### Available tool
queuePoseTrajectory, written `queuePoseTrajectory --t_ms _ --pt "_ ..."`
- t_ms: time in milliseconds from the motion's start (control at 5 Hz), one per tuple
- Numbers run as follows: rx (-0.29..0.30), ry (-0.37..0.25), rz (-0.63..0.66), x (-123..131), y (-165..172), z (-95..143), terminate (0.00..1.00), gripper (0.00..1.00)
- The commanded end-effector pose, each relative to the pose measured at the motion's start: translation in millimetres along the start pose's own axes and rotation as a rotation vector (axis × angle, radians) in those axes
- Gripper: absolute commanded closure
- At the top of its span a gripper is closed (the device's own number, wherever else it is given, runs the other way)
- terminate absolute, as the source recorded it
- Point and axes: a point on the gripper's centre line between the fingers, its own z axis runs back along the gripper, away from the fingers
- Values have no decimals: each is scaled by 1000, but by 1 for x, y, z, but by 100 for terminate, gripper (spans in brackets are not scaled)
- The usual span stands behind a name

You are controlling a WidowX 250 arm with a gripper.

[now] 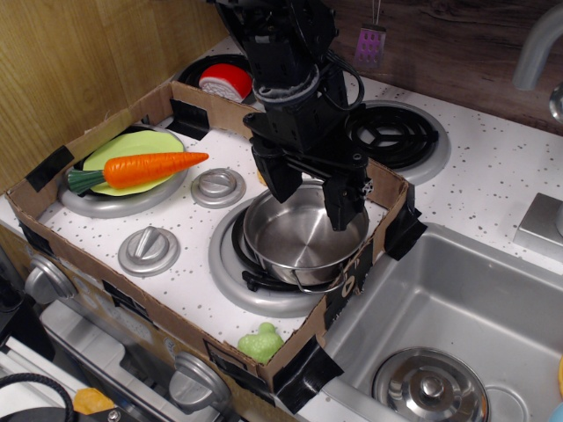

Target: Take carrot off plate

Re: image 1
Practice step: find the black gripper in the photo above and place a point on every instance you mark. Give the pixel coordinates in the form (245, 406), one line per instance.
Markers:
(301, 132)

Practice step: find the orange toy carrot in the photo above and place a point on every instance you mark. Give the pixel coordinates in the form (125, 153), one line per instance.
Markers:
(127, 171)

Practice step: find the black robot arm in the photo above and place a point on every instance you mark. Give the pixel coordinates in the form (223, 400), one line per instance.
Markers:
(297, 34)

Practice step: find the light green plate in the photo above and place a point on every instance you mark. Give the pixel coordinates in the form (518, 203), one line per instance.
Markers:
(130, 144)

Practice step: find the yellow toy corn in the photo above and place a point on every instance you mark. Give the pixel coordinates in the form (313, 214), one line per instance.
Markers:
(261, 179)

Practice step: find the stainless steel pot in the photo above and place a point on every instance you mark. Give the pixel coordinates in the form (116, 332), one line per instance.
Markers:
(295, 242)

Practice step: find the upper silver stove knob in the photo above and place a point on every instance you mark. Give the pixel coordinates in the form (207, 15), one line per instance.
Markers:
(218, 188)

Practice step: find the silver stove knob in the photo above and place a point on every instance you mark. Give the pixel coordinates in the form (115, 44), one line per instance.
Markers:
(148, 252)
(218, 188)

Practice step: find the back right black burner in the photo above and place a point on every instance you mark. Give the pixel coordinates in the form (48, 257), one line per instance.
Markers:
(404, 138)

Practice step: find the red white toy cheese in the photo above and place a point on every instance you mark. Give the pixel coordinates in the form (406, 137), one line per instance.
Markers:
(227, 81)

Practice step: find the purple toy grater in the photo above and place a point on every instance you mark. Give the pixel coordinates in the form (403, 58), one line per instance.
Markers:
(369, 51)

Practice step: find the green toy vegetable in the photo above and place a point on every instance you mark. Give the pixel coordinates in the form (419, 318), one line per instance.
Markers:
(262, 345)

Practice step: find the lower silver stove knob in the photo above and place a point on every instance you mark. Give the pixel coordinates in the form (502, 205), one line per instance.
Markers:
(148, 252)

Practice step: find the brown cardboard fence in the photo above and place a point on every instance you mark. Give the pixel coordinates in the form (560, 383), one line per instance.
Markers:
(185, 303)

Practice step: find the silver sink basin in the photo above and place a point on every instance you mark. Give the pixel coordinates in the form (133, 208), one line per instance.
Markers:
(498, 314)

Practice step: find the steel pot lid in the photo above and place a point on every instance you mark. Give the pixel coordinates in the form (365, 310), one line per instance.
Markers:
(424, 384)

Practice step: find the right oven front knob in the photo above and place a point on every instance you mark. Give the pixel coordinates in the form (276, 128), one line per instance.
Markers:
(195, 386)

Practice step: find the oven knob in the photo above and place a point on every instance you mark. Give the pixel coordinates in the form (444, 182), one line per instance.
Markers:
(46, 283)
(195, 386)

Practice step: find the silver faucet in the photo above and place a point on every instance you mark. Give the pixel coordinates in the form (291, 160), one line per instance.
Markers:
(536, 49)

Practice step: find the left oven front knob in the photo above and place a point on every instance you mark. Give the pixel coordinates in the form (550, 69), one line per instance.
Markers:
(46, 283)

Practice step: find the yellow toy at bottom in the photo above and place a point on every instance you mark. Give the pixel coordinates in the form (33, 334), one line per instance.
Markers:
(88, 401)

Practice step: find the silver faucet handle base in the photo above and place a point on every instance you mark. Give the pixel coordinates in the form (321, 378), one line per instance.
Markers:
(540, 230)

